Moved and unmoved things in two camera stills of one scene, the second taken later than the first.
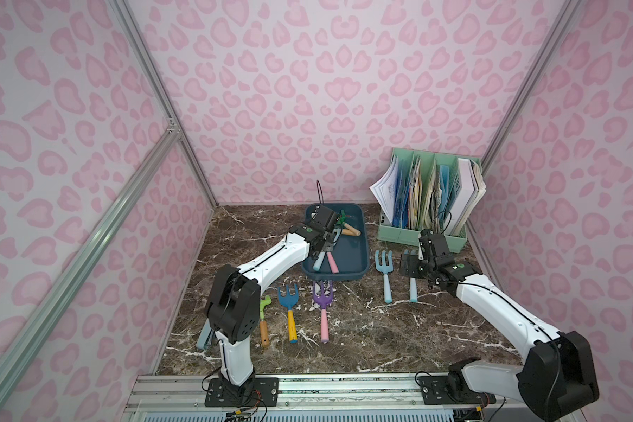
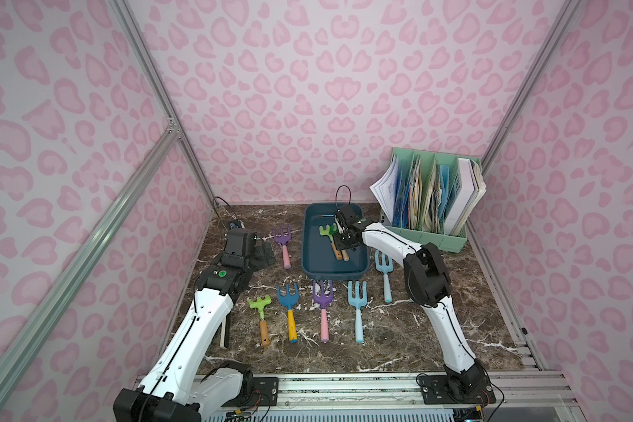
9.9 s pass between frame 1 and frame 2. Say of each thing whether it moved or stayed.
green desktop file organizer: stayed
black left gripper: moved
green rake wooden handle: moved
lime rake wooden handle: stayed
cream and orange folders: stayed
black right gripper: moved
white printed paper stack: stayed
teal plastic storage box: stayed
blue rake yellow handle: stayed
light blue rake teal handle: stayed
